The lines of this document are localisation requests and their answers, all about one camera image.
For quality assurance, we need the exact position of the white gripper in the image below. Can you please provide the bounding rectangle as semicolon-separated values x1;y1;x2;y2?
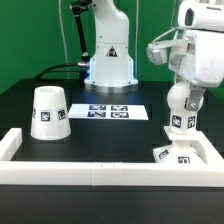
169;30;224;111

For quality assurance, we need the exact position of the white lamp bulb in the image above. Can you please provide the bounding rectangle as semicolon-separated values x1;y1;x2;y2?
167;81;197;133

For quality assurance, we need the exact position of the white lamp base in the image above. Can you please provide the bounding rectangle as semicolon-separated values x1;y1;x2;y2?
153;126;204;165

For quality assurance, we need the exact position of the white lamp shade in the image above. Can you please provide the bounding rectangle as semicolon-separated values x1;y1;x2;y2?
31;86;71;140

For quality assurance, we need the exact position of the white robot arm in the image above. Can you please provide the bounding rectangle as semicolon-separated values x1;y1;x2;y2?
71;0;224;111

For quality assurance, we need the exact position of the white marker sheet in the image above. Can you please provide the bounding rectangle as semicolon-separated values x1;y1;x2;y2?
68;104;148;120

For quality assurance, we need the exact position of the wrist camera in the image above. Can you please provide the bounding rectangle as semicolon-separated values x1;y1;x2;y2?
146;39;187;65

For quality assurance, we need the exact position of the black cable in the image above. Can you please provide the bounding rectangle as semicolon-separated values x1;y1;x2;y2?
34;63;88;81

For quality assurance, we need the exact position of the white U-shaped fence frame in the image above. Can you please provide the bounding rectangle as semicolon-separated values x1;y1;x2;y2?
0;128;224;187

